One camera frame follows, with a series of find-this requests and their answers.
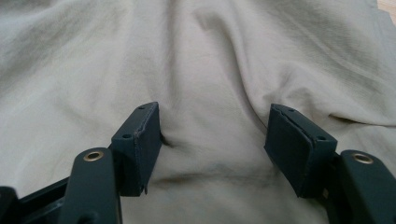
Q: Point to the beige pants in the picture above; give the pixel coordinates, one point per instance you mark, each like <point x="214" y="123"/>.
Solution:
<point x="199" y="62"/>

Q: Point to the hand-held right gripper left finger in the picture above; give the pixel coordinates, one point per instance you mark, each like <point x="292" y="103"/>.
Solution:
<point x="137" y="155"/>

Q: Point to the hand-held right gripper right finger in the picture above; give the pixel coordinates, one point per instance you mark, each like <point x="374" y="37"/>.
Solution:
<point x="295" y="152"/>

